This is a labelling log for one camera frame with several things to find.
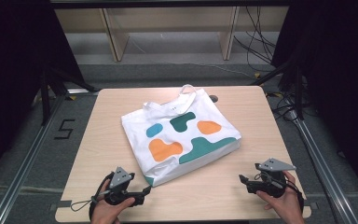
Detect black floor cables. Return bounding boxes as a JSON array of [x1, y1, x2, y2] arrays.
[[266, 91, 304, 123]]

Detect black left wrist strap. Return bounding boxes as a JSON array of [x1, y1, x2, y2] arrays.
[[89, 172, 116, 222]]

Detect dark curtain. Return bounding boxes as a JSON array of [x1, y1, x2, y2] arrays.
[[0, 0, 87, 185], [270, 0, 358, 195]]

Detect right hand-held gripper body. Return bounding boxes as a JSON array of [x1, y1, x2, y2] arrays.
[[246, 158, 297, 199]]

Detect black wrist strap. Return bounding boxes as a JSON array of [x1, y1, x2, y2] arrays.
[[89, 172, 116, 222], [286, 180, 306, 214]]

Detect black metal stand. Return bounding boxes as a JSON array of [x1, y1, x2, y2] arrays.
[[39, 64, 100, 126], [249, 58, 306, 121]]

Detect black right wrist strap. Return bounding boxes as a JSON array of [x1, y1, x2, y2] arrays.
[[286, 180, 306, 214]]

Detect metal floor rail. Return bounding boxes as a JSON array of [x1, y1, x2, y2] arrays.
[[287, 109, 358, 224], [0, 89, 101, 224]]

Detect person's left hand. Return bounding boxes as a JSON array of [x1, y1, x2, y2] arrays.
[[90, 179, 136, 224]]

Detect white tote bag coloured blobs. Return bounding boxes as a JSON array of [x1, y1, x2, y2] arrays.
[[120, 84, 242, 188]]

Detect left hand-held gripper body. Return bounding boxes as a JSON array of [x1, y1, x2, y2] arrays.
[[103, 166, 145, 207]]

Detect light wooden desk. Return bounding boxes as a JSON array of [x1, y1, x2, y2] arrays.
[[54, 6, 290, 63]]

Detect grey cord loop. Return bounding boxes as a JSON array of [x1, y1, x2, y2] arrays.
[[70, 189, 110, 213]]

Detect black hanging cables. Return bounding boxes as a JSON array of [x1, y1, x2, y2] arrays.
[[232, 6, 278, 73]]

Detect person's right hand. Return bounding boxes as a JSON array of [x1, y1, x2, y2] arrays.
[[255, 170, 306, 224]]

